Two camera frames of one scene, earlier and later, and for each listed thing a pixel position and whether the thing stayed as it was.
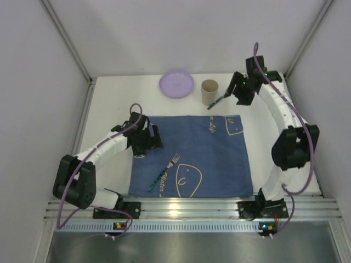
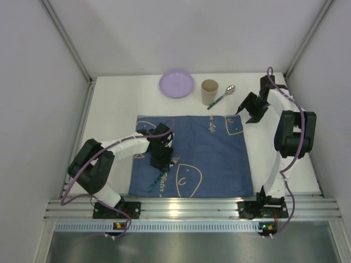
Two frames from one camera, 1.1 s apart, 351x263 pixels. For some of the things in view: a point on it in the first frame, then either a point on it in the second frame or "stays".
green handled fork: [160, 176] stays
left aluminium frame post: [91, 80] stays
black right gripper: [233, 85] -> [254, 107]
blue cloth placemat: [201, 156] stays
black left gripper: [153, 136] -> [162, 159]
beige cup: [209, 88] stays
